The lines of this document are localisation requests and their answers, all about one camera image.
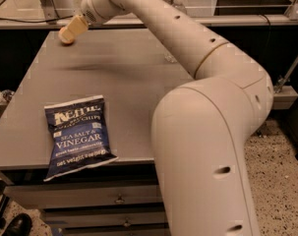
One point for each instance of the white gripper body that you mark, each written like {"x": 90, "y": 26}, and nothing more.
{"x": 90, "y": 7}

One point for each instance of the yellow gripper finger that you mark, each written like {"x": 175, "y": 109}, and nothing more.
{"x": 77, "y": 26}

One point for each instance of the orange fruit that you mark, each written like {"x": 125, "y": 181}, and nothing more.
{"x": 66, "y": 37}

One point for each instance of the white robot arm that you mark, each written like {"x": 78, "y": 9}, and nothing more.
{"x": 199, "y": 129}

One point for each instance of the blue Kettle chip bag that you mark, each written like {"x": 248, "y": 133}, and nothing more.
{"x": 80, "y": 137}

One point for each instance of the clear plastic water bottle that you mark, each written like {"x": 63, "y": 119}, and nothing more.
{"x": 179, "y": 5}

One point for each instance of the black shoe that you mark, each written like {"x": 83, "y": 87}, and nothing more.
{"x": 20, "y": 226}

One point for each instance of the metal frame post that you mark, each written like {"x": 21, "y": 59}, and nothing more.
{"x": 55, "y": 10}

